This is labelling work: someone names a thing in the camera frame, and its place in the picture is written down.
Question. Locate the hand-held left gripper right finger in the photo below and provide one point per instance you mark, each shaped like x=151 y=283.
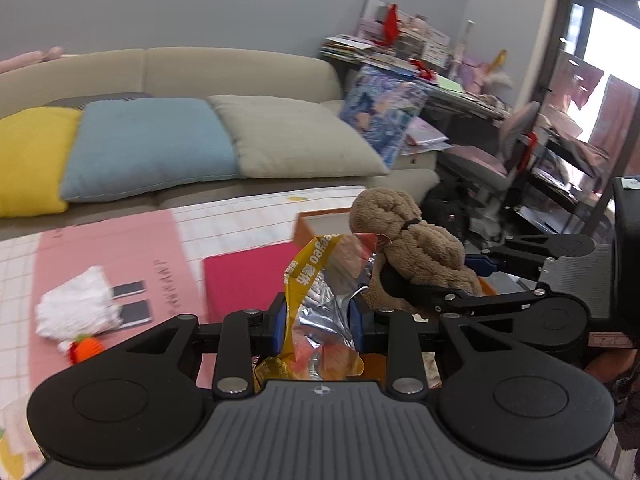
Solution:
x=356 y=322

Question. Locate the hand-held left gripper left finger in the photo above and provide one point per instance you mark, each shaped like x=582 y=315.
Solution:
x=279 y=322

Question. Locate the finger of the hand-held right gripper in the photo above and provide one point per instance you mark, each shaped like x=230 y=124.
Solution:
x=492 y=265
x=450 y=300

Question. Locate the yellow snack packet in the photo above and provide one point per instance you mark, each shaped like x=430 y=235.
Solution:
x=320 y=285

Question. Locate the brown plush toy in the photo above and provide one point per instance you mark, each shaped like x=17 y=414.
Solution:
x=415 y=240

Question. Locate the orange cardboard box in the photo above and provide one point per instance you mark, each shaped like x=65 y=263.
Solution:
x=307 y=232

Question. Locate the person's right hand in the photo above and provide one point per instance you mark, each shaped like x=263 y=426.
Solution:
x=612 y=370

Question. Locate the red box with clear window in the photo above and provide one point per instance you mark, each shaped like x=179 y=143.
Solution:
x=240 y=280

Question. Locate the black backpack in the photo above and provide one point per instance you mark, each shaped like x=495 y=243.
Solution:
x=447 y=210

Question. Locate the black metal rack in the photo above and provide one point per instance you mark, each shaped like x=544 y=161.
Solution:
x=560 y=180

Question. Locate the pink grey chair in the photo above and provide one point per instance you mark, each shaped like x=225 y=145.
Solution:
x=495 y=155

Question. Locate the black rectangular patch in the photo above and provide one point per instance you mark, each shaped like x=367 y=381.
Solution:
x=135 y=314

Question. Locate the pink hanging garment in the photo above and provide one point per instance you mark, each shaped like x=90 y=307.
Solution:
x=617 y=120

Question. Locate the cluttered desk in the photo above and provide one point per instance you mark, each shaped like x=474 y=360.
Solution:
x=460 y=95

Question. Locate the grey green pillow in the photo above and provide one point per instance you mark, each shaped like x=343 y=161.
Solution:
x=295 y=135

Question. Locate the cartoon printed pillow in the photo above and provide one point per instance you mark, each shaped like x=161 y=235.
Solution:
x=385 y=110

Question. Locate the pink unicorn plush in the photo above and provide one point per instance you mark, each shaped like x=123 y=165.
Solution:
x=482 y=72

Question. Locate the pink mat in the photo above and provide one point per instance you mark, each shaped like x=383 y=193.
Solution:
x=100 y=245

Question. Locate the orange carrot toy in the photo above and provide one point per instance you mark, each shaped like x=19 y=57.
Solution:
x=85 y=349

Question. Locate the white crumpled cloth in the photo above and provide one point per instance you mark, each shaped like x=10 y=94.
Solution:
x=80 y=305

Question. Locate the blue pillow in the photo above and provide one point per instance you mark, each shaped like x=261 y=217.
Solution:
x=150 y=145

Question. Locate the beige sofa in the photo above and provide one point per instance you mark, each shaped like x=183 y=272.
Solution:
x=225 y=72

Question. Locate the stack of books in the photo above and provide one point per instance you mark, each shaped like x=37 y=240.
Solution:
x=347 y=50

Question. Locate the red hanging ornament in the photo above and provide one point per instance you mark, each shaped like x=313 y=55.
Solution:
x=391 y=22

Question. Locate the dark checked cloth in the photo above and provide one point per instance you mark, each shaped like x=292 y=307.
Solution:
x=100 y=98

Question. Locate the yellow pillow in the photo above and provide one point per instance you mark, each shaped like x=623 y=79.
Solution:
x=30 y=160

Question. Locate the pink bolster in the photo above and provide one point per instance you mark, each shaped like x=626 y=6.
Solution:
x=30 y=57

